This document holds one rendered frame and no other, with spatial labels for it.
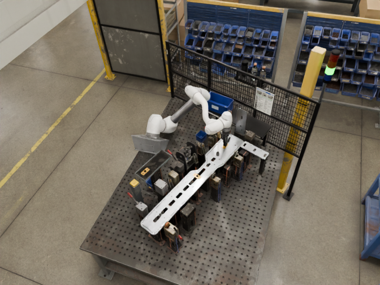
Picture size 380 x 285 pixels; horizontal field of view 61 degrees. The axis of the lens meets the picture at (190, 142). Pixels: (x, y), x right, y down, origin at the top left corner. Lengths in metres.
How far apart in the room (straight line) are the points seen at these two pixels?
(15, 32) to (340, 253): 3.90
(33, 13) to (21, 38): 0.05
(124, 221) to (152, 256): 0.47
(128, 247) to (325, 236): 2.25
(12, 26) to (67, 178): 4.29
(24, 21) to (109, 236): 2.86
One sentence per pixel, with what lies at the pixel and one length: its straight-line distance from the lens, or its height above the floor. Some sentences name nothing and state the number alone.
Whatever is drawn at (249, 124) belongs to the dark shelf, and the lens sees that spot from 3.59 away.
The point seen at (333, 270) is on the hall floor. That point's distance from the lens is 4.01.
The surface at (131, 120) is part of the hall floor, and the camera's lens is 5.25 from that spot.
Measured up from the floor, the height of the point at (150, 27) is 1.13.
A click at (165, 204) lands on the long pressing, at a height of 1.00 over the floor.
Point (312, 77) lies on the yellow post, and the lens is 3.11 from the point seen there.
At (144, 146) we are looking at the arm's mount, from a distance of 3.72.
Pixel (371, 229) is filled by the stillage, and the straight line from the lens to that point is 4.20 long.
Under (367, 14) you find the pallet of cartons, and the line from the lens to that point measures 5.53.
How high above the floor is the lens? 3.52
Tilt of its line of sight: 48 degrees down
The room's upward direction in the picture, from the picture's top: 4 degrees counter-clockwise
